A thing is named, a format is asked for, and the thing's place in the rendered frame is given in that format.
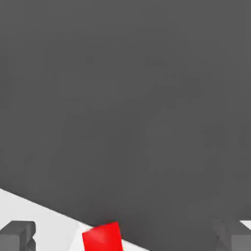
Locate small red cube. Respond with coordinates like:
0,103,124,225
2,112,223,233
81,221,124,251

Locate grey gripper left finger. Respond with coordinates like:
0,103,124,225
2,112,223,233
0,220,37,251

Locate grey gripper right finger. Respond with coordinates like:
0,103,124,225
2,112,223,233
212,219,251,251

